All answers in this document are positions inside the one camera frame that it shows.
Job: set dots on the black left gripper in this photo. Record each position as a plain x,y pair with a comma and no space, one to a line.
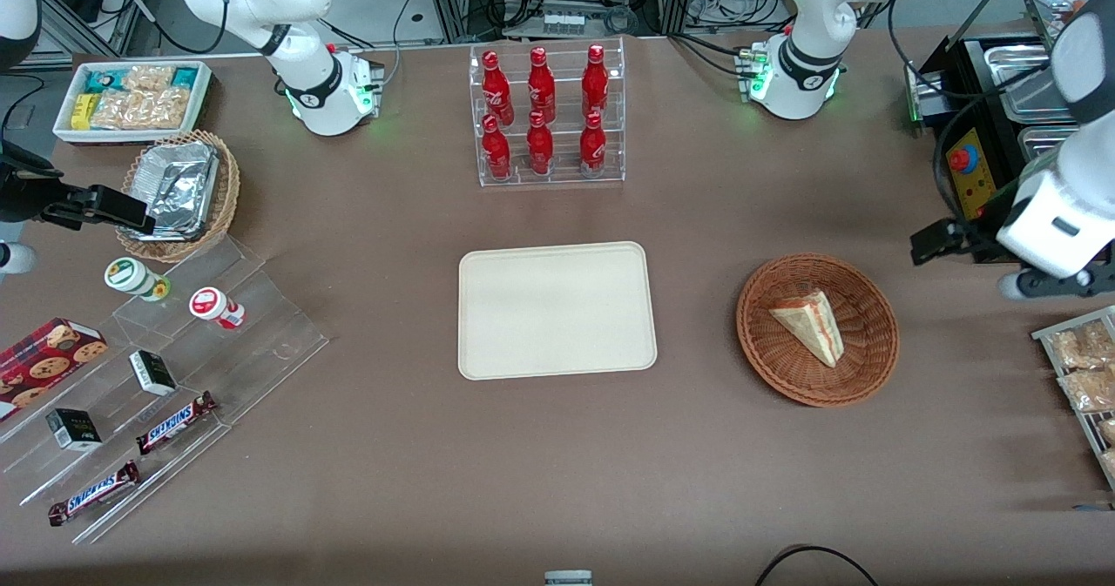
969,236

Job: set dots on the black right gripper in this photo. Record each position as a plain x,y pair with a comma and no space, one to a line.
19,196

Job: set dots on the triangle sandwich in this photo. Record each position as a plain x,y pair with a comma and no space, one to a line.
814,325

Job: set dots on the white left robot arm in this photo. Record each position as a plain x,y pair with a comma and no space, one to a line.
806,11

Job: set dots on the light wicker basket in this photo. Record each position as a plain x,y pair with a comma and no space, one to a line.
228,194

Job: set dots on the tray of packaged snacks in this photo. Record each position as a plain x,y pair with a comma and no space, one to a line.
1045,335

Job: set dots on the brown wicker basket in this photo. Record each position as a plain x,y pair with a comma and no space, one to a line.
784,368

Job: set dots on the beige plastic tray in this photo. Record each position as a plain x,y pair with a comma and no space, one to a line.
557,312

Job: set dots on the yellow control panel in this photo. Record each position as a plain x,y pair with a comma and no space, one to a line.
976,181

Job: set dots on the green lid yogurt cup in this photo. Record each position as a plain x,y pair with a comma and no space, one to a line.
126,274

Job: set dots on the aluminium foil trays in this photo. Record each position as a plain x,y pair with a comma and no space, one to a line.
179,185

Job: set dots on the red emergency knob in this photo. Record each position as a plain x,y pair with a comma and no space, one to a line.
961,159

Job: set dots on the white plastic snack bin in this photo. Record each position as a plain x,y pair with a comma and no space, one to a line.
65,133

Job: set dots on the yellow snack packet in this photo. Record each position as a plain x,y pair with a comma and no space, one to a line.
83,111

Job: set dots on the large clear cracker bag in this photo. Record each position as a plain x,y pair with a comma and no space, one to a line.
144,109

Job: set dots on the black food warmer case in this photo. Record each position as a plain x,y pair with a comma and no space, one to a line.
965,111

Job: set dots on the teal snack packet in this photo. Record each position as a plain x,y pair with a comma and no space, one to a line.
103,78
185,77

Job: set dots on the steel warmer pan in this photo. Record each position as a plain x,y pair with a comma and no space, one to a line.
1019,68
1041,142

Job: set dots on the small clear cracker bag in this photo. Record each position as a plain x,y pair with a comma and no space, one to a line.
148,77

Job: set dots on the red lid yogurt cup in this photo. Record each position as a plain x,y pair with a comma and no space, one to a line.
207,302

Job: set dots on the red cookie box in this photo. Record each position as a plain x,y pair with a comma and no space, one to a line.
43,364

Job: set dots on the small black box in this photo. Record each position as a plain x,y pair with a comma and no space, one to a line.
152,373
74,429

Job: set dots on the clear bag of snacks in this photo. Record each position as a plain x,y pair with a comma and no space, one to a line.
1084,346
1089,390

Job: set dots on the clear acrylic stepped shelf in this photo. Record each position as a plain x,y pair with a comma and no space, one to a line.
261,325

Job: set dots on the snickers chocolate bar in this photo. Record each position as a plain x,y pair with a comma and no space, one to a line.
174,422
94,493

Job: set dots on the red cola bottle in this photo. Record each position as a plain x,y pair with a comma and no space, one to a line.
595,81
539,147
541,85
496,85
592,145
496,151

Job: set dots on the clear acrylic bottle rack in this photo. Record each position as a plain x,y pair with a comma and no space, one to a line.
562,177

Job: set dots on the white power strip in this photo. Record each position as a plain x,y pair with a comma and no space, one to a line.
563,23

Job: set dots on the grey metal block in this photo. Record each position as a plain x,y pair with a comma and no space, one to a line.
568,579

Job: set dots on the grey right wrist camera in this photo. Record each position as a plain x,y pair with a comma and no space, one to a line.
16,259

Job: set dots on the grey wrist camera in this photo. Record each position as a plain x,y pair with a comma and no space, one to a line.
16,259
1045,287

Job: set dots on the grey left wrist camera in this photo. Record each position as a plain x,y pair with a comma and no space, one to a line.
1045,287

